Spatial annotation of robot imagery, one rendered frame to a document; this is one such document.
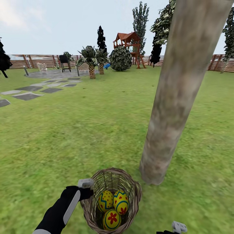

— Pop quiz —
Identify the easter egg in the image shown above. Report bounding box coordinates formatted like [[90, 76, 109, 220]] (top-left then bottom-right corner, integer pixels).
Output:
[[97, 189, 114, 213], [102, 208, 122, 231], [113, 190, 129, 215]]

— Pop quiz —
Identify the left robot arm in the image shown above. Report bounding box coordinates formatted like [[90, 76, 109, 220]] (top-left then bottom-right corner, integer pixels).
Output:
[[32, 178, 95, 234]]

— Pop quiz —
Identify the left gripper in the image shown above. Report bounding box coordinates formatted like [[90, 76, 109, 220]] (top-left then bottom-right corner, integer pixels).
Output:
[[79, 188, 95, 201]]

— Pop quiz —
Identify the wicker basket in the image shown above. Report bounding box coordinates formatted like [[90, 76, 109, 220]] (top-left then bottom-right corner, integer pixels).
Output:
[[80, 167, 142, 234]]

